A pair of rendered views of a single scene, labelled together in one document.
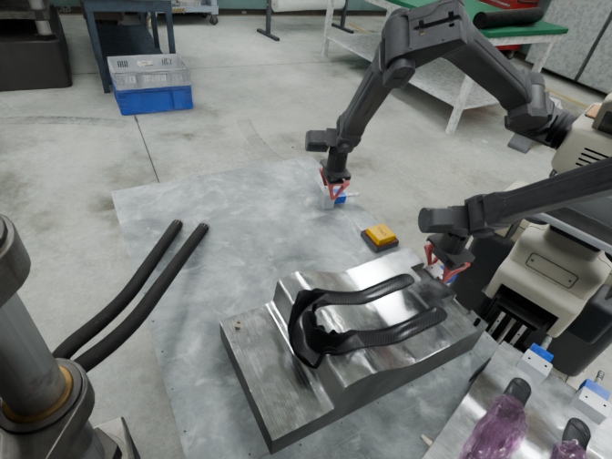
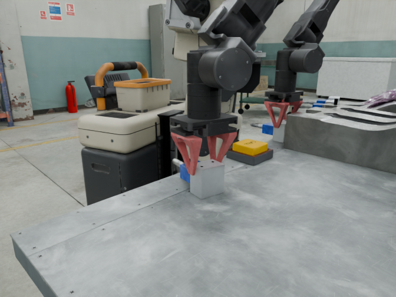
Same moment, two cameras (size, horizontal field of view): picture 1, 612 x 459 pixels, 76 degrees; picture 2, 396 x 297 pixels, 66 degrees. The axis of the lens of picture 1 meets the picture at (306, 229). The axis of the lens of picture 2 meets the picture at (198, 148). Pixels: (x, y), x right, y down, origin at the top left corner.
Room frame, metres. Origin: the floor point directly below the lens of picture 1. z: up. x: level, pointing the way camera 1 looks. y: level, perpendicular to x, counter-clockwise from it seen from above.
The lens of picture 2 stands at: (1.14, 0.44, 1.04)
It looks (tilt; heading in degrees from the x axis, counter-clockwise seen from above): 17 degrees down; 258
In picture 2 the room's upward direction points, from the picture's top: straight up
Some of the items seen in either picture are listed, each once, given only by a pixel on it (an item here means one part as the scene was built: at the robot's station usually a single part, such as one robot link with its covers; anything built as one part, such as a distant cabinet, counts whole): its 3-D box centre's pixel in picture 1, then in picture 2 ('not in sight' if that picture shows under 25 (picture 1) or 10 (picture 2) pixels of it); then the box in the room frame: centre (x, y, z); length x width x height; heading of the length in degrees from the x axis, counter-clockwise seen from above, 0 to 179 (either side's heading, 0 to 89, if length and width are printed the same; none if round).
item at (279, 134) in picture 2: (447, 273); (269, 128); (0.75, -0.38, 0.83); 0.13 x 0.05 x 0.05; 122
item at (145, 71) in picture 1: (149, 71); not in sight; (3.29, 1.50, 0.28); 0.61 x 0.41 x 0.15; 121
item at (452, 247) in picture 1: (453, 240); (284, 84); (0.72, -0.35, 0.96); 0.10 x 0.07 x 0.07; 32
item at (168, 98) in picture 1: (152, 91); not in sight; (3.30, 1.51, 0.11); 0.61 x 0.41 x 0.22; 121
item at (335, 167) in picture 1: (336, 162); (204, 105); (1.02, -0.06, 0.95); 0.10 x 0.07 x 0.07; 23
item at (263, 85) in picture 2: not in sight; (256, 82); (-2.43, -8.10, 0.20); 0.63 x 0.44 x 0.40; 31
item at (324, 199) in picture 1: (340, 196); (192, 170); (1.04, -0.09, 0.83); 0.13 x 0.05 x 0.05; 113
